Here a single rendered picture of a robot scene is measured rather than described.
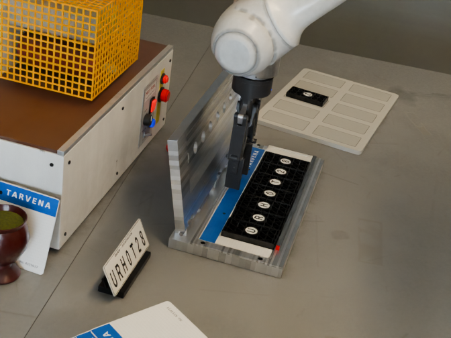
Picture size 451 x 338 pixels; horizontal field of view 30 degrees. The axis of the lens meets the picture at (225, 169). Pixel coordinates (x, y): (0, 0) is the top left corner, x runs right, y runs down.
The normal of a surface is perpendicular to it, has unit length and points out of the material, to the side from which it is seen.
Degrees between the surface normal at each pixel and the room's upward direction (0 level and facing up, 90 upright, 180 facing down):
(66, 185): 90
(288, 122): 0
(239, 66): 92
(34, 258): 69
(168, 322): 0
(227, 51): 96
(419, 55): 90
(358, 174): 0
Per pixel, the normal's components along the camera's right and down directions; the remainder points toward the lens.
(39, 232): -0.26, 0.07
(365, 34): -0.19, 0.45
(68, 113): 0.14, -0.87
